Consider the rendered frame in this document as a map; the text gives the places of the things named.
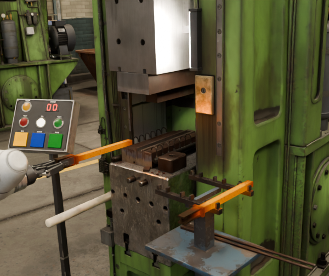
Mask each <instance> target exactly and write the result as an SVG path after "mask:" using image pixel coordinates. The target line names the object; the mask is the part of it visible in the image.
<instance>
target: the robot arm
mask: <svg viewBox="0 0 329 276"><path fill-rule="evenodd" d="M74 163H75V161H74V157H70V158H66V159H63V160H61V161H59V163H55V160H54V159H53V161H51V160H48V161H45V162H41V163H37V164H34V165H29V163H28V160H27V157H26V156H25V155H24V154H23V153H22V152H21V151H19V150H16V149H8V150H0V200H3V199H5V198H6V197H8V196H9V195H11V194H13V193H16V192H18V191H21V190H23V189H25V188H26V187H27V186H29V185H31V184H34V183H35V181H36V179H37V178H41V177H43V176H46V178H49V177H51V176H52V175H54V174H56V173H58V172H60V171H62V170H63V169H64V167H66V166H69V165H72V164H74Z"/></svg>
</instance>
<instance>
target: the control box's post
mask: <svg viewBox="0 0 329 276"><path fill-rule="evenodd" d="M55 158H58V154H49V160H51V161H53V159H55ZM52 186H53V197H54V207H55V214H56V215H58V214H60V213H62V212H63V201H62V195H61V184H60V174H59V172H58V173H56V174H54V175H52ZM56 227H57V233H58V243H59V253H60V257H62V258H64V257H66V256H68V255H67V244H66V233H65V222H61V223H59V224H57V225H56ZM60 263H61V273H62V276H70V273H69V261H68V258H66V259H64V260H61V259H60Z"/></svg>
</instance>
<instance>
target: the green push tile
mask: <svg viewBox="0 0 329 276"><path fill-rule="evenodd" d="M62 141H63V134H49V141H48V148H61V146H62Z"/></svg>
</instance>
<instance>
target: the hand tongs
mask: <svg viewBox="0 0 329 276"><path fill-rule="evenodd" d="M180 229H183V230H186V231H189V232H193V233H194V225H191V224H188V223H187V224H186V225H182V226H180ZM214 235H215V236H214V238H215V239H216V240H219V241H221V242H225V243H228V244H231V245H234V246H238V247H240V248H243V249H246V250H249V251H253V252H256V253H259V254H262V255H265V256H268V257H271V258H274V259H277V260H280V261H284V262H287V263H290V264H292V265H295V266H298V267H302V268H305V269H308V270H311V271H312V270H313V268H312V267H309V266H306V265H310V266H313V267H316V264H314V263H311V262H308V261H304V260H301V259H298V258H295V257H292V256H288V255H285V254H282V253H279V252H276V251H272V250H269V249H266V248H263V247H260V246H256V245H253V244H250V243H247V242H244V241H240V240H237V239H234V238H230V237H227V236H225V235H221V234H218V233H214ZM216 236H218V237H221V238H218V237H216ZM222 238H225V239H228V240H231V241H234V242H237V243H240V244H244V245H247V246H250V247H253V248H256V249H259V250H263V251H266V252H269V253H272V254H275V255H279V256H282V257H285V258H288V259H291V260H294V261H297V262H300V263H304V264H306V265H303V264H300V263H296V262H293V261H290V260H287V259H284V258H281V257H278V256H275V255H271V254H268V253H266V252H262V251H259V250H256V249H253V248H249V247H247V246H244V245H240V244H237V243H234V242H231V241H228V240H225V239H222Z"/></svg>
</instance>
